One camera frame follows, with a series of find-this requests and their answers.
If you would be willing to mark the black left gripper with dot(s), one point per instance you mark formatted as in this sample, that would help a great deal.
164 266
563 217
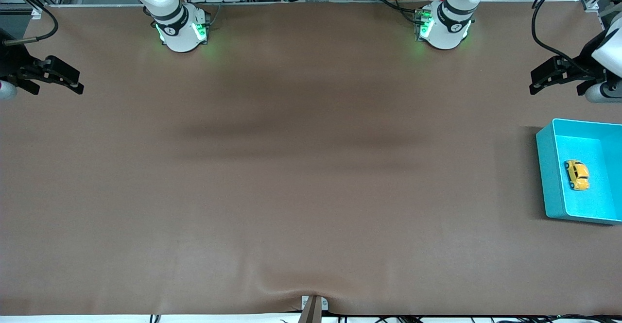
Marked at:
586 62

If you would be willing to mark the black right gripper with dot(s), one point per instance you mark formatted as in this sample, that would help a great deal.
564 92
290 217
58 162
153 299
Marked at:
10 64

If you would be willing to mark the yellow beetle toy car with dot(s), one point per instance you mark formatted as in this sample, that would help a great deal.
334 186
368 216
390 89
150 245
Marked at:
577 173

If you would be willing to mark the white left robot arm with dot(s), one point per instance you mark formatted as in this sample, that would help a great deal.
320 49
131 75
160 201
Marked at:
444 29

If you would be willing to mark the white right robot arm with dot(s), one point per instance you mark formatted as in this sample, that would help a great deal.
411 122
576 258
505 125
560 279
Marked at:
180 31

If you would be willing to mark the teal plastic bin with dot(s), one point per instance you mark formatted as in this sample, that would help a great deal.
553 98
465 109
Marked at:
554 177

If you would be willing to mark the brown table mat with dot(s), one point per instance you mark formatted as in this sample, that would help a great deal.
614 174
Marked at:
291 192

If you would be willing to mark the grey metal mat bracket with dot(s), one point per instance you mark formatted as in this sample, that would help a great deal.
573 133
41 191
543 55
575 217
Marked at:
314 308

